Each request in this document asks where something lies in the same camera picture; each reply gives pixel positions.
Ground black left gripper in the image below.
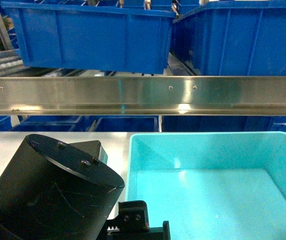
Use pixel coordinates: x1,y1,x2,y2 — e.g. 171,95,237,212
105,200,171,240

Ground light teal plastic bin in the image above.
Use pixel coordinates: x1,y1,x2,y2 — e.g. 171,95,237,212
126,132,286,240

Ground large blue bin left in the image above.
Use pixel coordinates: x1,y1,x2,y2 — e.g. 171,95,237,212
1,0,176,74

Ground large blue bin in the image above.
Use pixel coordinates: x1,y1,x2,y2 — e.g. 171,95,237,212
170,0,286,76
1,0,176,74

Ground large blue bin centre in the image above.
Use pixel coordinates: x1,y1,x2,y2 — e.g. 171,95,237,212
170,0,286,76

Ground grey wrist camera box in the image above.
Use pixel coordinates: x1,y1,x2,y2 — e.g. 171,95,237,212
70,140,108,164

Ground stainless steel shelf rail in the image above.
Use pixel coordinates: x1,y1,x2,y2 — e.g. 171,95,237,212
0,76,286,116

